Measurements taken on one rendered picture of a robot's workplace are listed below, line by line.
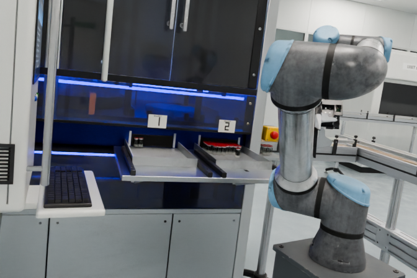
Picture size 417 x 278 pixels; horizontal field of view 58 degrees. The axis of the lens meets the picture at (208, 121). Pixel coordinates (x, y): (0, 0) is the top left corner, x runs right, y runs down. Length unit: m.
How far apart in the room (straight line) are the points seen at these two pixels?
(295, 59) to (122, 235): 1.32
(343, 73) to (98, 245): 1.42
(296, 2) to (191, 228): 5.91
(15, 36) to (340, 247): 1.03
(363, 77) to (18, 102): 0.88
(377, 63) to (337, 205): 0.41
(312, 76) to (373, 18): 7.54
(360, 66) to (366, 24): 7.41
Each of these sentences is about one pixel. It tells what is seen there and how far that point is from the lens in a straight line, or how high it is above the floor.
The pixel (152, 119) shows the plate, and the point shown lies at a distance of 1.72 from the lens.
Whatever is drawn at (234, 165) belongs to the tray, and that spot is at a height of 0.89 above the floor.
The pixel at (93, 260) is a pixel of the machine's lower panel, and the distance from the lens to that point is 1.91.
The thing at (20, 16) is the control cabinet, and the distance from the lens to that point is 1.15.
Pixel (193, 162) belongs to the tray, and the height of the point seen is 0.90.
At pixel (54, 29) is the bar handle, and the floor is 1.33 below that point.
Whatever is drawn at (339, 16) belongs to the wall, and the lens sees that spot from 7.82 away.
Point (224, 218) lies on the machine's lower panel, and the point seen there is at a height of 0.55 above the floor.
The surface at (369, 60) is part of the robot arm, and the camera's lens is 0.81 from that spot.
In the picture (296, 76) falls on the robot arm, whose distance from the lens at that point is 0.78.
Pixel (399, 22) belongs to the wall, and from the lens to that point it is 8.73.
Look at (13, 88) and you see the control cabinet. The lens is 1.16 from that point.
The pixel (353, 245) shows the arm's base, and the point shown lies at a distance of 1.11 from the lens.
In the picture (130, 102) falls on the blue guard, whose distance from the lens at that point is 1.70.
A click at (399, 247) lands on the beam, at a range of 2.25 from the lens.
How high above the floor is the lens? 1.26
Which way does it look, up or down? 7 degrees down
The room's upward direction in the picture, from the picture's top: 7 degrees clockwise
